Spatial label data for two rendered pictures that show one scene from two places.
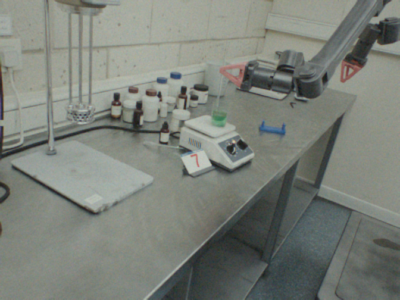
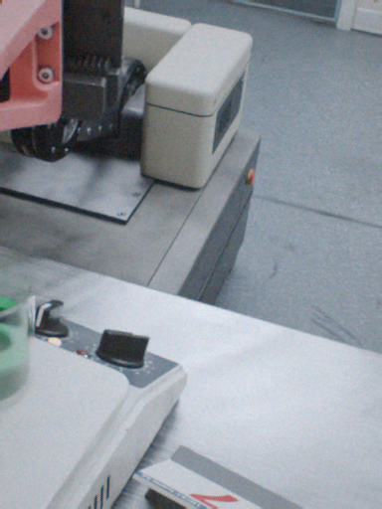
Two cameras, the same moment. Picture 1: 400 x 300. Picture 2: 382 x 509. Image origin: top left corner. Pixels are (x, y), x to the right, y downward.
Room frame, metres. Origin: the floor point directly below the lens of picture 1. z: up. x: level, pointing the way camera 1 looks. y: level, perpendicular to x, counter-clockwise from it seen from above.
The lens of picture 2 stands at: (0.98, 0.26, 1.16)
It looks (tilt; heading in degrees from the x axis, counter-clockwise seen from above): 38 degrees down; 255
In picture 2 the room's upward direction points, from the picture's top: 7 degrees clockwise
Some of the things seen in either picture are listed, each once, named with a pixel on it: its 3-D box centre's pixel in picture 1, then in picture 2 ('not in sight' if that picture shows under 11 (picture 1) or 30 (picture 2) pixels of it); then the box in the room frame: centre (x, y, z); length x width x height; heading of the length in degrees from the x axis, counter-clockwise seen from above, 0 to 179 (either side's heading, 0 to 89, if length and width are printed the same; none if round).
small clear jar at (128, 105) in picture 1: (131, 111); not in sight; (1.16, 0.26, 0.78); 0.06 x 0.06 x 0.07
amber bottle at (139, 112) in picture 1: (138, 113); not in sight; (1.12, 0.23, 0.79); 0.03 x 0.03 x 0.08
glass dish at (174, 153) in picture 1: (177, 153); not in sight; (0.92, 0.06, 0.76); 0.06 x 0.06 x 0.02
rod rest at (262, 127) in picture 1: (272, 126); not in sight; (1.29, -0.26, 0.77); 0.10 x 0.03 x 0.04; 91
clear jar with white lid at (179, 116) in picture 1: (180, 123); not in sight; (1.10, 0.08, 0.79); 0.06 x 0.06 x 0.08
